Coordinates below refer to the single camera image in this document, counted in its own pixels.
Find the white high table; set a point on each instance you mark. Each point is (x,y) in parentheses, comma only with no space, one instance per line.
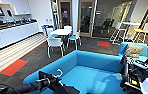
(130,24)

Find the square white dining table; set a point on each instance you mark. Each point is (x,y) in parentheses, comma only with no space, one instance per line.
(61,32)

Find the red door sign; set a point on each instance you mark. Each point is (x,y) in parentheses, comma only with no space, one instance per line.
(65,13)

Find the white kitchen counter cabinets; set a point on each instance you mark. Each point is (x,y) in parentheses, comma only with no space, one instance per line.
(10,38)

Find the patterned tan cushion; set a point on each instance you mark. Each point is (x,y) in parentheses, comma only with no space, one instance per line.
(134,50)

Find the black office chair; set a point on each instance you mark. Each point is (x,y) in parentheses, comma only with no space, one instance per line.
(106,24)

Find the white dining chair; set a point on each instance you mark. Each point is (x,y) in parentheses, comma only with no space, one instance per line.
(68,27)
(55,43)

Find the black equipment cart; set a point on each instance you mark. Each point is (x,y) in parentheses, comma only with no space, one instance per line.
(131,78)

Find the white bar stool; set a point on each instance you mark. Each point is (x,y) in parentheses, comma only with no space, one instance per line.
(116,28)

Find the wooden framed glass door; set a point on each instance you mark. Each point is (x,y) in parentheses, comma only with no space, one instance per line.
(86,18)
(65,20)

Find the yellow bar stool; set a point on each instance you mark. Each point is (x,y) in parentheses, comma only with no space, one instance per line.
(140,31)

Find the blue sofa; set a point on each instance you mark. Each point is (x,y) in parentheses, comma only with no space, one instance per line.
(90,73)

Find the white chair teal seat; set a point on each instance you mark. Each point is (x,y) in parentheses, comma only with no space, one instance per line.
(75,37)
(49,31)

